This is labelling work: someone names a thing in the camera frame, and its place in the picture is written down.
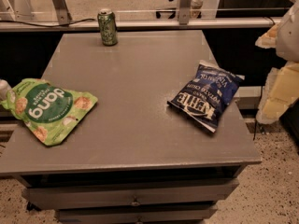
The grey metal ledge rail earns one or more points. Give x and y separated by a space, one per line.
92 26

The green soda can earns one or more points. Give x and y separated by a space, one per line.
107 26

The grey drawer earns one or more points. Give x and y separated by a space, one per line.
144 214
187 191

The lower grey drawer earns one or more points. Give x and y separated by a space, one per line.
144 214

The blue Kettle chip bag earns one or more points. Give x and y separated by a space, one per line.
206 96

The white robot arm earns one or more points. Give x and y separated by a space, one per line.
287 46

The green Dang chips bag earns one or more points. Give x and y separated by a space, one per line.
50 113

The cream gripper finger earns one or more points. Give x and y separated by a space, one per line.
269 39
281 90

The upper grey drawer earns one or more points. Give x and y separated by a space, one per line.
187 191

